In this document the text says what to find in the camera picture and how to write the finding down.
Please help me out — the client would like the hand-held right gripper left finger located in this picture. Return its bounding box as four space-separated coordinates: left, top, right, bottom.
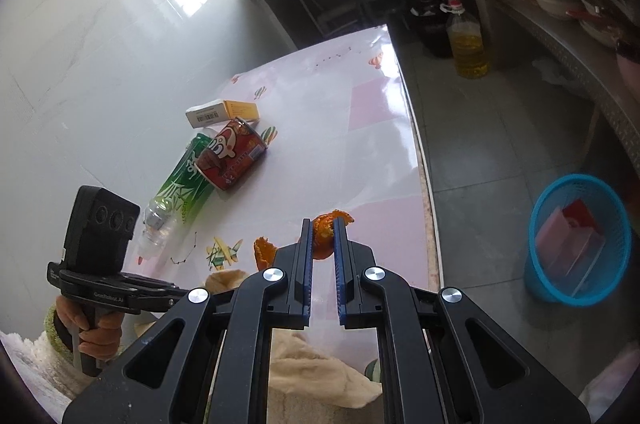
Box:
62 218 314 424

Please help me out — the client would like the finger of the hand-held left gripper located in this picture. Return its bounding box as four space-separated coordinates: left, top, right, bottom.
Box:
144 278 194 312

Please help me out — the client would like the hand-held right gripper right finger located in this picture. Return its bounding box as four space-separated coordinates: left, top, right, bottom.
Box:
334 218 592 424

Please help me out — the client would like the curled orange peel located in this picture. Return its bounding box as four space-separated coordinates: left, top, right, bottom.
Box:
311 210 355 261

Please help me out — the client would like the orange peel piece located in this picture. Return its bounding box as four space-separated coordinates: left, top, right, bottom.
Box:
252 236 279 273

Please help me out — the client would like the beige cloth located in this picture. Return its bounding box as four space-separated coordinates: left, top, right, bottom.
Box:
205 269 383 411

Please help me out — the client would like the green label plastic bottle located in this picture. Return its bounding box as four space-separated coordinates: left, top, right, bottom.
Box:
134 131 221 261

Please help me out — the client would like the red printed can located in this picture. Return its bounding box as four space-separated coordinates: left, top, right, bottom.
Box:
194 116 268 191

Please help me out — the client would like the white and yellow box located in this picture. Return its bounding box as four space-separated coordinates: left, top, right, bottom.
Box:
185 100 261 129

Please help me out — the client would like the blue plastic mesh basket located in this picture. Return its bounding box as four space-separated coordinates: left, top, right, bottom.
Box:
524 174 632 306

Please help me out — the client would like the clear plastic container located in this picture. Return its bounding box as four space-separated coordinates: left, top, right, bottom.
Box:
542 226 606 297

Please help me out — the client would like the red snack packet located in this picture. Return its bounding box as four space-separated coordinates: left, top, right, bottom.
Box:
561 199 599 232

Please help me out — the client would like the person's left forearm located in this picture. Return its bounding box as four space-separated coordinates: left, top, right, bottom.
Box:
0 304 98 412

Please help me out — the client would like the person's left hand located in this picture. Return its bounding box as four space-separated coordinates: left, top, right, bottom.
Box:
55 295 124 361

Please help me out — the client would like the yellow cooking oil bottle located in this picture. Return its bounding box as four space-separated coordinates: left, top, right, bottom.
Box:
445 0 491 80

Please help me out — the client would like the dark ceramic jar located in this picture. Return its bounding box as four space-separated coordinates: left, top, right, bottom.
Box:
412 0 454 58

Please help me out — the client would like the white crumpled paper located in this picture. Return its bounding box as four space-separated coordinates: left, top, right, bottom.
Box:
531 58 567 86

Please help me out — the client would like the stack of red dishes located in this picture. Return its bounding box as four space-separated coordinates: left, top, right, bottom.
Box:
567 0 627 50

